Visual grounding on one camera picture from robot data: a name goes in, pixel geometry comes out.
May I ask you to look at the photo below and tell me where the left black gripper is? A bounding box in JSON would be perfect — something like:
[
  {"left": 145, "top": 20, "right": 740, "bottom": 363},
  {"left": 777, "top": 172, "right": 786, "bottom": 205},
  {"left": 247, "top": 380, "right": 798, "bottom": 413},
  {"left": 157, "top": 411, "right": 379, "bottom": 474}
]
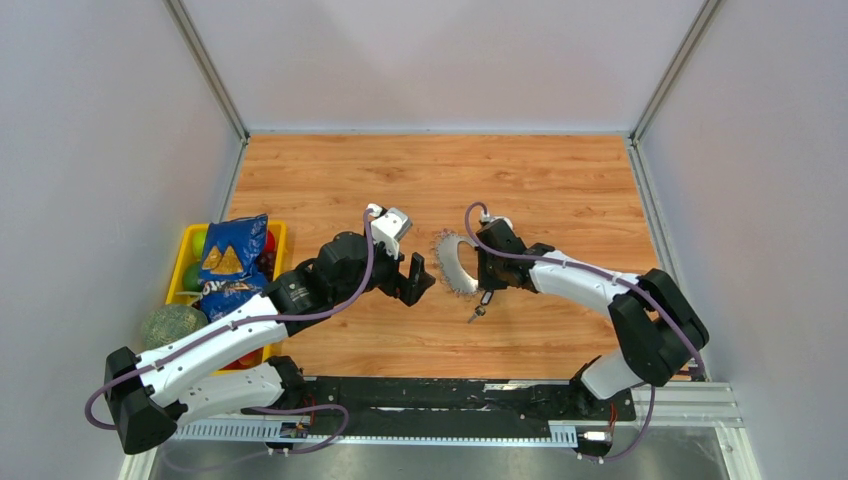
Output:
[{"left": 332, "top": 222, "right": 436, "bottom": 306}]

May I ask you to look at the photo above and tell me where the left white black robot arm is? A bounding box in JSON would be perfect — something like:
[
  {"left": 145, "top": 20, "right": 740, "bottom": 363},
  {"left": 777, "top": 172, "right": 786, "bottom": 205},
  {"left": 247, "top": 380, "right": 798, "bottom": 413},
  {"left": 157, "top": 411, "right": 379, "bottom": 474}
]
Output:
[{"left": 103, "top": 232, "right": 436, "bottom": 454}]

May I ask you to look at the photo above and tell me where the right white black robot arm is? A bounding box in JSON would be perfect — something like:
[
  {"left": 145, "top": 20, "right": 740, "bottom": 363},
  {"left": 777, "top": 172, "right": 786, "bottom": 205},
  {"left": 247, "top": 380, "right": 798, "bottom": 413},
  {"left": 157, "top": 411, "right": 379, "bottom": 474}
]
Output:
[{"left": 473, "top": 216, "right": 709, "bottom": 418}]

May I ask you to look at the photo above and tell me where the green apple lower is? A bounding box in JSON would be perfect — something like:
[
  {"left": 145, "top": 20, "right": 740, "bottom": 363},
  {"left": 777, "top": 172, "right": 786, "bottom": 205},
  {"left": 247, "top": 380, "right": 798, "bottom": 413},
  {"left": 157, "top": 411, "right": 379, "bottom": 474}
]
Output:
[{"left": 181, "top": 262, "right": 202, "bottom": 292}]

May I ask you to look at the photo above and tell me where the yellow plastic tray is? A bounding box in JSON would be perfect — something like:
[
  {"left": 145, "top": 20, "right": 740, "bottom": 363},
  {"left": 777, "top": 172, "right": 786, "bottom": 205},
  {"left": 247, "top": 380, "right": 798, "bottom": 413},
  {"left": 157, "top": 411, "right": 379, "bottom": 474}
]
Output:
[{"left": 164, "top": 220, "right": 288, "bottom": 375}]

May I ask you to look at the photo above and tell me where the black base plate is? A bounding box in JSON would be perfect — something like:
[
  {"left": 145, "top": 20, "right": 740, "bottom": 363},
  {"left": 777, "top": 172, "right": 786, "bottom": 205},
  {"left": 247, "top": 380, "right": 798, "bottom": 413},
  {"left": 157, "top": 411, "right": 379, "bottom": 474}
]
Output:
[{"left": 239, "top": 374, "right": 637, "bottom": 441}]

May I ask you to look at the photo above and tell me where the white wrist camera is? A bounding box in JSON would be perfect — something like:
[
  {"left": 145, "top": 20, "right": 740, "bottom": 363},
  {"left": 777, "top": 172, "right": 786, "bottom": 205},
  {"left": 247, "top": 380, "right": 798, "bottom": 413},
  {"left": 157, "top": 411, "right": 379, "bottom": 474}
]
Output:
[
  {"left": 479, "top": 210, "right": 514, "bottom": 229},
  {"left": 367, "top": 203, "right": 413, "bottom": 260}
]

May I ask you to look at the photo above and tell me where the green netted melon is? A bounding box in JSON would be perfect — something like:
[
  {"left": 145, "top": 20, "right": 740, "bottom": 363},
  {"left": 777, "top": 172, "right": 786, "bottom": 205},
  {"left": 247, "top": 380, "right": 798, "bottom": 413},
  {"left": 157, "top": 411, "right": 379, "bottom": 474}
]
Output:
[{"left": 141, "top": 304, "right": 208, "bottom": 350}]

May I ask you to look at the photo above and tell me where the key with black tag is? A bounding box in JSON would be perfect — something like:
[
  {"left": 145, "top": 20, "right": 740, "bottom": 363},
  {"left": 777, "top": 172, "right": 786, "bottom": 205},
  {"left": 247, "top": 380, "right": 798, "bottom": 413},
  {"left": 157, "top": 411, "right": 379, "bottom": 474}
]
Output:
[{"left": 467, "top": 290, "right": 494, "bottom": 324}]

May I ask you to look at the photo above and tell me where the aluminium frame rail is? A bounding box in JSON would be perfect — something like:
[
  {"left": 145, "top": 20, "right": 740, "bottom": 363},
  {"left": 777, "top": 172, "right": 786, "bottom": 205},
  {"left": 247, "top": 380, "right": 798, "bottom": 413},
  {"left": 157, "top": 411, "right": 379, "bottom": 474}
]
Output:
[{"left": 171, "top": 382, "right": 743, "bottom": 449}]

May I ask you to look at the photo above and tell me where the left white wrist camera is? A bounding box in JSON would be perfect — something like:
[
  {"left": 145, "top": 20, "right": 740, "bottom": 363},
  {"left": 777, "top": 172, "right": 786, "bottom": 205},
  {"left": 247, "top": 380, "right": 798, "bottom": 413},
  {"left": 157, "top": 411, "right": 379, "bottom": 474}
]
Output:
[{"left": 367, "top": 203, "right": 413, "bottom": 260}]

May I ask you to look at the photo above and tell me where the large metal keyring with clips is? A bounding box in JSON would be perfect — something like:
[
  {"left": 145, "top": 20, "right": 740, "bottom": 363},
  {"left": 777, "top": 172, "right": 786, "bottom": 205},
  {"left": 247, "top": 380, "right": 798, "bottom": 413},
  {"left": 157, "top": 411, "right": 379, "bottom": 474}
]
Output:
[{"left": 433, "top": 230, "right": 480, "bottom": 296}]

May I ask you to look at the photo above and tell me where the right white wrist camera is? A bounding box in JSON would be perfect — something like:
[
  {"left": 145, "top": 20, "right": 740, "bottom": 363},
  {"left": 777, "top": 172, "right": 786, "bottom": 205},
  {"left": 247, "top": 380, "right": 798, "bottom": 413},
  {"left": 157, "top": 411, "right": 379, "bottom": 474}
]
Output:
[{"left": 479, "top": 210, "right": 514, "bottom": 229}]

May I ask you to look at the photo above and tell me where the blue chips bag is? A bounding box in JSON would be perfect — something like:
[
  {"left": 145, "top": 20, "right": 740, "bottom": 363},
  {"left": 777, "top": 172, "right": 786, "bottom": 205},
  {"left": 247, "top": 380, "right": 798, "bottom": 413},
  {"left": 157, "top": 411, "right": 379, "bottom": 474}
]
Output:
[{"left": 198, "top": 214, "right": 269, "bottom": 323}]

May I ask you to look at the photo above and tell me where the green apple upper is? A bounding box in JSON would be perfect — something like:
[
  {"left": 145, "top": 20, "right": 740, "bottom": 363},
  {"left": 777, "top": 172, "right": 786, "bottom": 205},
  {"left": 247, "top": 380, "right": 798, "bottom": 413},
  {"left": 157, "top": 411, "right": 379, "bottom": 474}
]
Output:
[{"left": 191, "top": 229, "right": 207, "bottom": 260}]

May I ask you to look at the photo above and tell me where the green apple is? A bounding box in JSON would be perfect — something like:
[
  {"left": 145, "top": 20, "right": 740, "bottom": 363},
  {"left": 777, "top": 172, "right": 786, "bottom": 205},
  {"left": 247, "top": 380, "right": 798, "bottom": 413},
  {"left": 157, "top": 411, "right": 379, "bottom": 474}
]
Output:
[
  {"left": 191, "top": 229, "right": 207, "bottom": 260},
  {"left": 181, "top": 262, "right": 202, "bottom": 292}
]

